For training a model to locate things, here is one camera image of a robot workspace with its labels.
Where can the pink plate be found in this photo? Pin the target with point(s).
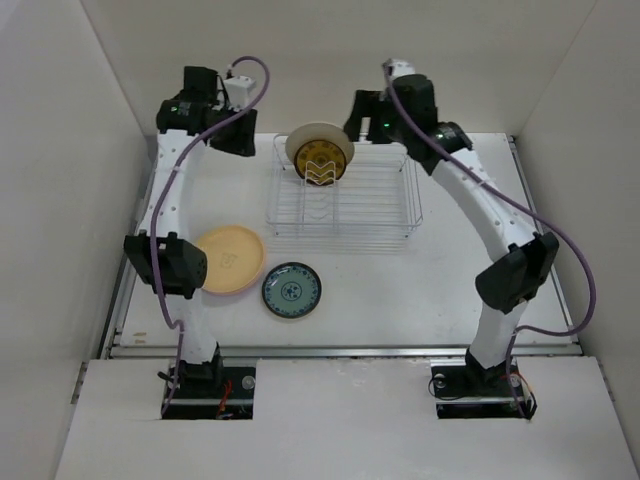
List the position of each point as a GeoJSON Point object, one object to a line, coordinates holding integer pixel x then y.
{"type": "Point", "coordinates": [230, 279]}

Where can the small yellow patterned plate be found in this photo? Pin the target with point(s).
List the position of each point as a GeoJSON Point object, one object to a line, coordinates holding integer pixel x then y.
{"type": "Point", "coordinates": [291, 290]}

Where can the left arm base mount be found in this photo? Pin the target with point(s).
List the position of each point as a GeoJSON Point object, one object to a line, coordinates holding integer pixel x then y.
{"type": "Point", "coordinates": [208, 392]}

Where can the cream bear plate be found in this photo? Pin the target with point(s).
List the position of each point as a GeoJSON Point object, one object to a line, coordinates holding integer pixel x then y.
{"type": "Point", "coordinates": [319, 131]}

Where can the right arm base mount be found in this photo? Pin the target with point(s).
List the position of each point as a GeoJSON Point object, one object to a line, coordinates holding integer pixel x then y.
{"type": "Point", "coordinates": [450, 390]}

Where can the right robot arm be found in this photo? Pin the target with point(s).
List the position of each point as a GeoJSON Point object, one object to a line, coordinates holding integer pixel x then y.
{"type": "Point", "coordinates": [521, 258]}

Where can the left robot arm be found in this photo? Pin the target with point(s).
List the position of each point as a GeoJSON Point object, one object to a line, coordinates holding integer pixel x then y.
{"type": "Point", "coordinates": [215, 111]}

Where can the white wire dish rack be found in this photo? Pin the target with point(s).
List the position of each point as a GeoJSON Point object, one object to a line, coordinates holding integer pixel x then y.
{"type": "Point", "coordinates": [377, 199]}

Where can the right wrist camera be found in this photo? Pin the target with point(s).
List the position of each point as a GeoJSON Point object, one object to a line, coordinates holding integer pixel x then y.
{"type": "Point", "coordinates": [397, 68]}

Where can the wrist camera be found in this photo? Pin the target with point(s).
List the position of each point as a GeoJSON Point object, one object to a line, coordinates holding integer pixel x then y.
{"type": "Point", "coordinates": [239, 90]}
{"type": "Point", "coordinates": [397, 68]}

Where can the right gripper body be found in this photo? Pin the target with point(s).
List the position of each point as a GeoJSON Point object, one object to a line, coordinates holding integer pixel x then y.
{"type": "Point", "coordinates": [391, 128]}

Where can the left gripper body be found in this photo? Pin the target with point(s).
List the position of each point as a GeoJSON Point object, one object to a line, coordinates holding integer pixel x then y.
{"type": "Point", "coordinates": [213, 105]}

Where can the orange beige plate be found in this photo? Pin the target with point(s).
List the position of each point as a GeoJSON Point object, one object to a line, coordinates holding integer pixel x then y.
{"type": "Point", "coordinates": [232, 244]}

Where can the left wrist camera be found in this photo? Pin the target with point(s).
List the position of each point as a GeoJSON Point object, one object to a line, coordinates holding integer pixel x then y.
{"type": "Point", "coordinates": [239, 90]}

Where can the aluminium frame rail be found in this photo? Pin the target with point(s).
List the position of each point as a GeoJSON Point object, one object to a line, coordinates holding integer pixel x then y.
{"type": "Point", "coordinates": [405, 298]}

